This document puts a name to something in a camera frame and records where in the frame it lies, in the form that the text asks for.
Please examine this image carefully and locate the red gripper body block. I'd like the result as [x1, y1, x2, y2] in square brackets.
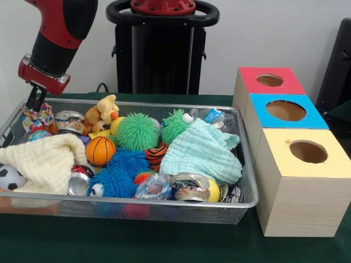
[18, 54, 71, 97]

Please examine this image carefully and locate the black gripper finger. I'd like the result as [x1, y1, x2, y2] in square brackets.
[33, 87, 48, 113]
[26, 82, 39, 112]

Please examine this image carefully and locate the colourful patterned knotted toy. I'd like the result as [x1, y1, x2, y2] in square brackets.
[21, 103, 54, 133]

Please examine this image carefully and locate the clear mesh bin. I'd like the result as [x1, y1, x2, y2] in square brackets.
[0, 99, 259, 225]

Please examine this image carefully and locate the wooden box with three holes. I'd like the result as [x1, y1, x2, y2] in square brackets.
[232, 67, 351, 237]

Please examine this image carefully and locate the cream muslin cloth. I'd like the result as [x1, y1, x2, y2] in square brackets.
[0, 133, 87, 196]

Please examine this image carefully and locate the yellow plush animal toy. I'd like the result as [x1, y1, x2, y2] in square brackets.
[85, 95, 120, 135]

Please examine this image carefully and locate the small orange basketball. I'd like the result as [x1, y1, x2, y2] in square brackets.
[86, 136, 116, 166]

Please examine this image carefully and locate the small black white soccer ball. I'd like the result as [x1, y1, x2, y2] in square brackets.
[0, 166, 26, 192]

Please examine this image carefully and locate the green spiky rubber ball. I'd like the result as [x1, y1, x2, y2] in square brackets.
[115, 113, 160, 152]

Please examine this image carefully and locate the blue spiky rubber ball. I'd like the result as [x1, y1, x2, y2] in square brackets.
[104, 148, 150, 175]

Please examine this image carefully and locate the blue furry monster toy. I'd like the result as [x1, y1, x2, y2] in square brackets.
[88, 167, 139, 199]

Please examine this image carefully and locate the orange tiger striped ball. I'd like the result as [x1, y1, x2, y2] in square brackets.
[144, 142, 169, 173]

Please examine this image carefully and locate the green furry monster toy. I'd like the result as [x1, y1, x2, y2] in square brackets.
[160, 109, 194, 145]

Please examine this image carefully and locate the mint green muslin cloth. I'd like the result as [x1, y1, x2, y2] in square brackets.
[159, 118, 243, 185]

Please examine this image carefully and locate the dark green table cloth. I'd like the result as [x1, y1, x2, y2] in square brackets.
[0, 92, 351, 263]

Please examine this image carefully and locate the black upright panel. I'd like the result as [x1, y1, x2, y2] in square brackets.
[315, 18, 351, 127]

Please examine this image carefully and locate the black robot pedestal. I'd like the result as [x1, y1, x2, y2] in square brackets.
[106, 0, 220, 95]

